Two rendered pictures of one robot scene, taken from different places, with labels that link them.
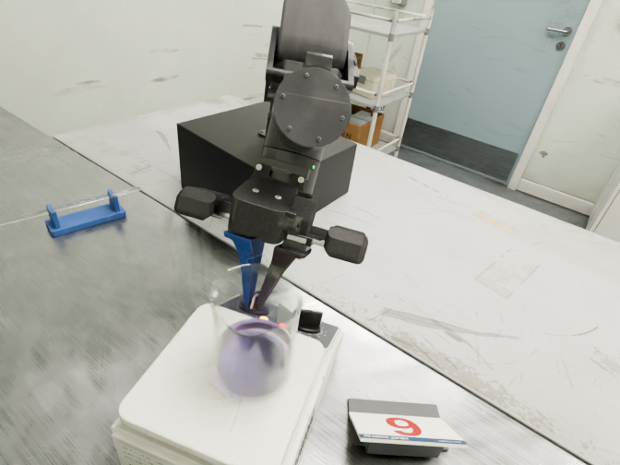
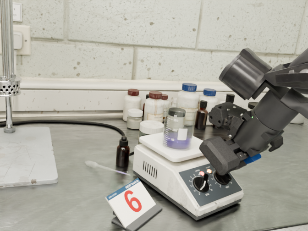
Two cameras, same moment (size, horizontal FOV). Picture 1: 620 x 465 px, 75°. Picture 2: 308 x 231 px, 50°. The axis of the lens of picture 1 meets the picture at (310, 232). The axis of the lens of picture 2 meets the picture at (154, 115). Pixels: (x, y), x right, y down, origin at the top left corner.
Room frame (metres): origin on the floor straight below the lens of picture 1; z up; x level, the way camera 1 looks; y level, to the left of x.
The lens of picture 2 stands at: (0.52, -0.50, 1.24)
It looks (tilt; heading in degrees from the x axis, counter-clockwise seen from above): 17 degrees down; 126
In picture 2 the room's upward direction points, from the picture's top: 6 degrees clockwise
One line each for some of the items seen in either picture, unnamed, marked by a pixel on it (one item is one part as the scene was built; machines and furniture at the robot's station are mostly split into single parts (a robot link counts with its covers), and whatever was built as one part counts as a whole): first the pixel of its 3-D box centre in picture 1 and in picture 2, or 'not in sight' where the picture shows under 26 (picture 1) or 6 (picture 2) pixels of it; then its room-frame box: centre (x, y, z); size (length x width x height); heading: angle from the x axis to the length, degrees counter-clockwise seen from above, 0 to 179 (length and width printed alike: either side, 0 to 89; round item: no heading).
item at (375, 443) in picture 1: (402, 421); (135, 203); (0.21, -0.11, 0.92); 0.09 x 0.06 x 0.04; 94
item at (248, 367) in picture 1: (255, 338); (177, 127); (0.19, 0.03, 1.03); 0.07 x 0.06 x 0.08; 1
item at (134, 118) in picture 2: not in sight; (134, 119); (-0.08, 0.23, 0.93); 0.05 x 0.05 x 0.05
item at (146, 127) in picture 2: not in sight; (150, 139); (0.07, 0.11, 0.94); 0.06 x 0.06 x 0.08
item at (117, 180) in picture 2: not in sight; (123, 182); (0.14, -0.06, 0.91); 0.06 x 0.06 x 0.02
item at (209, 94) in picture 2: not in sight; (207, 106); (0.03, 0.46, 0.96); 0.06 x 0.06 x 0.11
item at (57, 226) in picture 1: (85, 210); not in sight; (0.47, 0.32, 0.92); 0.10 x 0.03 x 0.04; 136
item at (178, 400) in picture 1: (231, 377); (177, 144); (0.19, 0.04, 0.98); 0.12 x 0.12 x 0.01; 76
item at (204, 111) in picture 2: not in sight; (201, 114); (0.05, 0.40, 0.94); 0.04 x 0.04 x 0.09
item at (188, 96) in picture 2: not in sight; (187, 103); (-0.01, 0.40, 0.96); 0.07 x 0.07 x 0.13
